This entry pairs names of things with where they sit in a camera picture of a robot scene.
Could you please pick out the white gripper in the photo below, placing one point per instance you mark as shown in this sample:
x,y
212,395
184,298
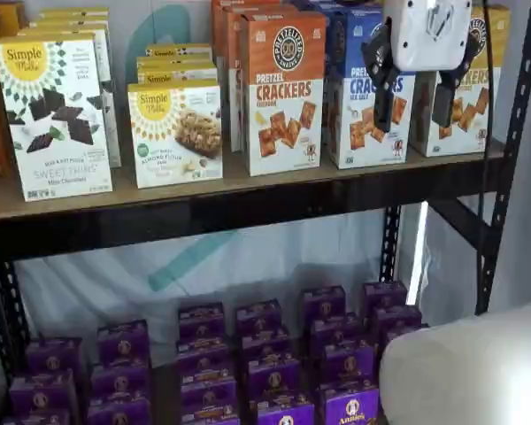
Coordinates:
x,y
425,40

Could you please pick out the wooden shelf board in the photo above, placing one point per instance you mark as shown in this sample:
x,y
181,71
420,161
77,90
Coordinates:
x,y
230,183

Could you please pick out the orange white pretzel crackers box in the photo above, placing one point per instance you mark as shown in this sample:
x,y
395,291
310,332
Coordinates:
x,y
287,102
219,26
234,88

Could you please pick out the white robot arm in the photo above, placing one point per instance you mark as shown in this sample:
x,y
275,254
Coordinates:
x,y
464,367

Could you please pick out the blue white pretzel crackers box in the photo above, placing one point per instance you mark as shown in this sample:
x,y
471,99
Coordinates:
x,y
336,6
358,141

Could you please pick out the Simple Mills sweet thins box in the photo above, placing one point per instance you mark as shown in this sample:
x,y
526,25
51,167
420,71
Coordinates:
x,y
71,22
53,119
75,12
110,115

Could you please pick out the Simple Mills almond bars box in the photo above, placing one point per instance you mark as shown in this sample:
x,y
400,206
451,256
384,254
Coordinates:
x,y
172,62
172,76
177,137
177,49

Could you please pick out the black metal shelf rack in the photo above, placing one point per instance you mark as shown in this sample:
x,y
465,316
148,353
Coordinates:
x,y
203,221

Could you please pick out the purple Annie's box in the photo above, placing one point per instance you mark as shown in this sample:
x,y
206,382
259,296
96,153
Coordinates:
x,y
398,333
35,418
285,411
120,380
201,321
55,356
42,396
349,363
124,343
398,319
210,419
349,405
324,303
119,414
259,319
335,332
274,376
203,354
265,345
385,297
209,394

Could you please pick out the yellow white pretzel crackers box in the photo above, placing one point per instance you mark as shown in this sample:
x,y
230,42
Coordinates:
x,y
473,128

